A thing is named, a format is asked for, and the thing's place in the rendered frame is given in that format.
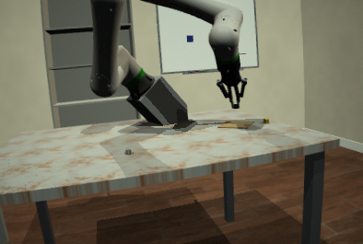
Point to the tan square mat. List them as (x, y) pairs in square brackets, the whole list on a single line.
[(236, 124)]

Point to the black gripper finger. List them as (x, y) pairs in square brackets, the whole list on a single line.
[(238, 94), (223, 90)]

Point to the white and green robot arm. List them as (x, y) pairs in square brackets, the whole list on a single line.
[(109, 58)]

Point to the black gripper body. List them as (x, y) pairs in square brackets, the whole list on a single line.
[(231, 78)]

